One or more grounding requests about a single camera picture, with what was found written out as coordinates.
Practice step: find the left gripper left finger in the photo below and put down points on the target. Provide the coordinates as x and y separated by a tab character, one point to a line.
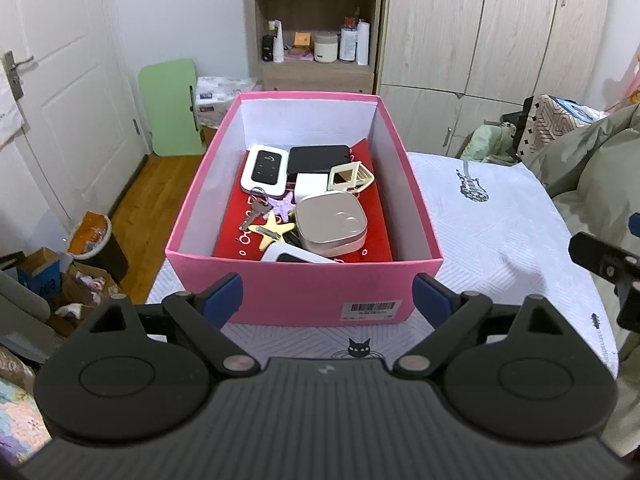
201	317

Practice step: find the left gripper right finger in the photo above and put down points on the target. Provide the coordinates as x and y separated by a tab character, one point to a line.
456	319

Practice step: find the yellow star toy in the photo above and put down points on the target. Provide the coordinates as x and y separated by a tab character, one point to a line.
271	231

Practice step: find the silver keys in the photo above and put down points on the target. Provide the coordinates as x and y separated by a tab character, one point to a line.
259	206

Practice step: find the pink storage box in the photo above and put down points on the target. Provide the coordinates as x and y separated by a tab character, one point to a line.
285	285

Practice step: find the purple starfish toy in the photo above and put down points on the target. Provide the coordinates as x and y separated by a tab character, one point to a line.
283	207

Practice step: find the rose gold square tin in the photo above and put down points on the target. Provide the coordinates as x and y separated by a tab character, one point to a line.
331	224

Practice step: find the white portable wifi router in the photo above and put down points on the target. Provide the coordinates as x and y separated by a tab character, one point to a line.
265	170

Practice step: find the white charger cube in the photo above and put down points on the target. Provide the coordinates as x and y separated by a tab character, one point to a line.
310	185

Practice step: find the beige plastic clip holder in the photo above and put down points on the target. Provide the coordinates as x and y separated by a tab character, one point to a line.
353	178

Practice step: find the black power bank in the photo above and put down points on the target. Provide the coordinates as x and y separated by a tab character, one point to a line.
316	159

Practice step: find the red glasses cloth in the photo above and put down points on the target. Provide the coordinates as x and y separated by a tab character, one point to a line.
234	244

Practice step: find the black trash bin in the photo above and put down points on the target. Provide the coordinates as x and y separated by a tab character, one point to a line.
94	243

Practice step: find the patterned tote bag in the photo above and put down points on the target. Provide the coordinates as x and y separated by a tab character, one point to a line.
546	118

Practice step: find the white paper pack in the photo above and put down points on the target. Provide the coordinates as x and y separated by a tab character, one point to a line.
215	94

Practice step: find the green folding board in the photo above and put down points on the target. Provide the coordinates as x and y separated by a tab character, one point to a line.
167	91

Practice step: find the wooden wardrobe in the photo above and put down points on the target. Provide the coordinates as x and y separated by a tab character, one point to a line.
448	66

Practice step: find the white spray bottle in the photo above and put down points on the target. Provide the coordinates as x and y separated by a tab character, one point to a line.
275	27

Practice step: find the white jar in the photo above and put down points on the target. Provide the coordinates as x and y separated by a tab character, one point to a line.
325	47

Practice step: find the white door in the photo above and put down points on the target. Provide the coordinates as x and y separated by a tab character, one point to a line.
79	145

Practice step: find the wooden bookshelf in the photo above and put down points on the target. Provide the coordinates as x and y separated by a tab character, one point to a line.
301	71

